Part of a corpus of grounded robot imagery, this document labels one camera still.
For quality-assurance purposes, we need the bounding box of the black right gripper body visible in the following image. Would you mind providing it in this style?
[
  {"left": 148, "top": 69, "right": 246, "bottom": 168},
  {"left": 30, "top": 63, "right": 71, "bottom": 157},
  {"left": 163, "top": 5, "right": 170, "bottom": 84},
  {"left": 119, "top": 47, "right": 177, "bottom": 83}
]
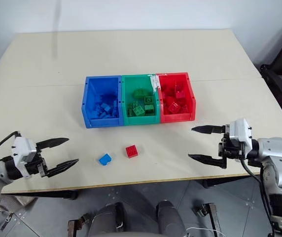
[{"left": 217, "top": 133, "right": 247, "bottom": 161}]

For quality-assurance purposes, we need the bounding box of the white torn label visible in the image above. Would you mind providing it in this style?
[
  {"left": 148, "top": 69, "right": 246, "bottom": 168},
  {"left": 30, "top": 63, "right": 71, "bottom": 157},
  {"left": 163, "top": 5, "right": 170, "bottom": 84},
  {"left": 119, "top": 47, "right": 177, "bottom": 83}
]
[{"left": 150, "top": 73, "right": 160, "bottom": 89}]

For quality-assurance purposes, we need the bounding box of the dark rounded shape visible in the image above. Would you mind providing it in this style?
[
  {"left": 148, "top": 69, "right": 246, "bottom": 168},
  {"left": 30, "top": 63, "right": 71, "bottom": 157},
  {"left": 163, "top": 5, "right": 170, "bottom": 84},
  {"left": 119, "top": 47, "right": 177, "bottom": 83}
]
[
  {"left": 155, "top": 200, "right": 189, "bottom": 237},
  {"left": 88, "top": 202, "right": 127, "bottom": 237}
]

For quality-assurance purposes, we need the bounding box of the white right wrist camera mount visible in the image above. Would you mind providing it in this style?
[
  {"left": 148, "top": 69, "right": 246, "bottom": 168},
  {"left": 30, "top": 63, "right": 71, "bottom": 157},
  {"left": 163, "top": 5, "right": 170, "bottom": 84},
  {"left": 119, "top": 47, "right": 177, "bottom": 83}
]
[{"left": 226, "top": 118, "right": 254, "bottom": 149}]

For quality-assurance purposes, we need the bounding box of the thin white cable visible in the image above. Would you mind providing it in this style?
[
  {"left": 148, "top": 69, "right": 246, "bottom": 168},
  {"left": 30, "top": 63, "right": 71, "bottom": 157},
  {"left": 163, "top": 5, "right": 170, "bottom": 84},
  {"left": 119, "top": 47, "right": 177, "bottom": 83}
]
[{"left": 187, "top": 225, "right": 227, "bottom": 236}]

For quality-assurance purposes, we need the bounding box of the red toy block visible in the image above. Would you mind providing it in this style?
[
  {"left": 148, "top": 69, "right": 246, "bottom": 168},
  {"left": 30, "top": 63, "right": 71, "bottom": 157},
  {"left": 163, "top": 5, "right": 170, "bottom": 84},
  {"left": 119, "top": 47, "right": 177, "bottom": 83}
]
[{"left": 125, "top": 145, "right": 139, "bottom": 158}]

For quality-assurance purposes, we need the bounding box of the small dark green block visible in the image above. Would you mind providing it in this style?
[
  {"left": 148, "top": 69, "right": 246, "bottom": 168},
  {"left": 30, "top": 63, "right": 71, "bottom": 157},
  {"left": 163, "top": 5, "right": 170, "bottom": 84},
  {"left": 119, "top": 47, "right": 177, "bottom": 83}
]
[{"left": 127, "top": 102, "right": 139, "bottom": 117}]

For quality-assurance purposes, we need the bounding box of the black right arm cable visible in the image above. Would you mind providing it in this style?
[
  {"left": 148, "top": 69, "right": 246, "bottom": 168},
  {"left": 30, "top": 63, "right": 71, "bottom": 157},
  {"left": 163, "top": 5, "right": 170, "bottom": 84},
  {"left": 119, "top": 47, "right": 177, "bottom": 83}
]
[{"left": 239, "top": 158, "right": 280, "bottom": 237}]

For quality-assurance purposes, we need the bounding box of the rusty metal stand bracket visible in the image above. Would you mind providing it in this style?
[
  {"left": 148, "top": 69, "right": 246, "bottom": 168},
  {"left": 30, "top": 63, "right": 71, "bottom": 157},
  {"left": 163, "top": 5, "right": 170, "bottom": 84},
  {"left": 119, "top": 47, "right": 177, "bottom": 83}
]
[
  {"left": 192, "top": 202, "right": 222, "bottom": 237},
  {"left": 67, "top": 215, "right": 93, "bottom": 237}
]

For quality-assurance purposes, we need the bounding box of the red plastic bin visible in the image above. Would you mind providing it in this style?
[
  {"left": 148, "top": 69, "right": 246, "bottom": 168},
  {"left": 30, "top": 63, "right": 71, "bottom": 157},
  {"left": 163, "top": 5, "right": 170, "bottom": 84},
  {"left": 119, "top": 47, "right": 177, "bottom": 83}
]
[{"left": 155, "top": 72, "right": 197, "bottom": 123}]

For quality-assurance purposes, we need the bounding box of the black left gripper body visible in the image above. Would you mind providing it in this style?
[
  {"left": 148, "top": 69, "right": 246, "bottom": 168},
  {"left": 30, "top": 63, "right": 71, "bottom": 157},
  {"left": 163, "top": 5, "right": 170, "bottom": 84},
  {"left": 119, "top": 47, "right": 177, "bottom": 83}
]
[{"left": 24, "top": 153, "right": 50, "bottom": 178}]

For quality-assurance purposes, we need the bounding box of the light green studded block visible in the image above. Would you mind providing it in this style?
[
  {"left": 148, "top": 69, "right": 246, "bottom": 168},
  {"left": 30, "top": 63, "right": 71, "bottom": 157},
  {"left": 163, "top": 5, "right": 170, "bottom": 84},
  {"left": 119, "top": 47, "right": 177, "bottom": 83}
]
[{"left": 131, "top": 106, "right": 145, "bottom": 117}]

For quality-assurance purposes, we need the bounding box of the black table frame bar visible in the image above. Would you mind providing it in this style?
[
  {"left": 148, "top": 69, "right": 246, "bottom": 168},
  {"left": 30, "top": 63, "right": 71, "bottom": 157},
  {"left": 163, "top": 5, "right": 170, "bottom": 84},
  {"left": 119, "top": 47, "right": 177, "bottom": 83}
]
[{"left": 202, "top": 175, "right": 264, "bottom": 190}]

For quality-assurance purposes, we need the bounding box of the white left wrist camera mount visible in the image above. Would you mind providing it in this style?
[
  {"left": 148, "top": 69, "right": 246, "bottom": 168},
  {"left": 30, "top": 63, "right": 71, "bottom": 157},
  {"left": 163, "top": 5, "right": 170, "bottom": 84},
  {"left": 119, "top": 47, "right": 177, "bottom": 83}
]
[{"left": 11, "top": 136, "right": 38, "bottom": 178}]

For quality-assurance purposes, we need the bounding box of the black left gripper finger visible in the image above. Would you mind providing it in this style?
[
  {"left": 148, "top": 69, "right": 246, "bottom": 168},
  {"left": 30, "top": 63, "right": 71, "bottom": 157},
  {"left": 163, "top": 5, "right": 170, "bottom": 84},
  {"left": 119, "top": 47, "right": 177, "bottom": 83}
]
[
  {"left": 45, "top": 158, "right": 80, "bottom": 177},
  {"left": 35, "top": 137, "right": 71, "bottom": 152}
]

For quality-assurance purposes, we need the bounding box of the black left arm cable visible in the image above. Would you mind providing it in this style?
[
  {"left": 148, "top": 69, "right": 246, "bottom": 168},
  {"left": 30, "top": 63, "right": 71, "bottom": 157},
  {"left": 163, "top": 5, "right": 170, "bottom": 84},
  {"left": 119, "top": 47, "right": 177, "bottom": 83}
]
[{"left": 0, "top": 131, "right": 21, "bottom": 163}]

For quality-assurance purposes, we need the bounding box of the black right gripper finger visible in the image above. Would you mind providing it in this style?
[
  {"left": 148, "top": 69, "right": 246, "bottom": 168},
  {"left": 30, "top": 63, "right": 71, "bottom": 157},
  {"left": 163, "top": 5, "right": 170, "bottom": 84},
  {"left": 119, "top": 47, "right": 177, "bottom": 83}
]
[
  {"left": 190, "top": 124, "right": 231, "bottom": 135},
  {"left": 187, "top": 154, "right": 228, "bottom": 170}
]

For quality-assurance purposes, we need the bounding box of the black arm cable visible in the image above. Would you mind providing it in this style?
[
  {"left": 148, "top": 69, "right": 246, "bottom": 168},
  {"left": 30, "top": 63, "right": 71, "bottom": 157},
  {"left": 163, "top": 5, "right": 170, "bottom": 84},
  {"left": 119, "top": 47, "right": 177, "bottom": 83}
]
[
  {"left": 239, "top": 158, "right": 280, "bottom": 237},
  {"left": 0, "top": 131, "right": 21, "bottom": 163}
]

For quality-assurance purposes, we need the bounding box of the blue plastic bin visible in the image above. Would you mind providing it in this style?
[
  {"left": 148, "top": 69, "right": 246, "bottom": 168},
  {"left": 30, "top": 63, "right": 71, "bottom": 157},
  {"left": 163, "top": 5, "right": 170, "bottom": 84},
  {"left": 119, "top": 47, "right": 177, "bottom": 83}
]
[{"left": 81, "top": 75, "right": 122, "bottom": 129}]

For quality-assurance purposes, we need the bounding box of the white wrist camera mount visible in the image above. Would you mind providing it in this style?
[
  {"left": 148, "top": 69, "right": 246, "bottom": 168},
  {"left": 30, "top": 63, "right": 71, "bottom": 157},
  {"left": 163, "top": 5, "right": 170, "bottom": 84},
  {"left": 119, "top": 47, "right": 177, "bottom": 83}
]
[
  {"left": 11, "top": 136, "right": 38, "bottom": 178},
  {"left": 226, "top": 118, "right": 254, "bottom": 149}
]

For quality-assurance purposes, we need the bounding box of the green plastic bin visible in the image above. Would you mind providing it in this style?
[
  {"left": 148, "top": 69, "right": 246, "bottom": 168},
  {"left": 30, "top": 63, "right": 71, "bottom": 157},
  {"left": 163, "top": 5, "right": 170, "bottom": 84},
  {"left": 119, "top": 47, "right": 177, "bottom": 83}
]
[{"left": 120, "top": 74, "right": 162, "bottom": 126}]

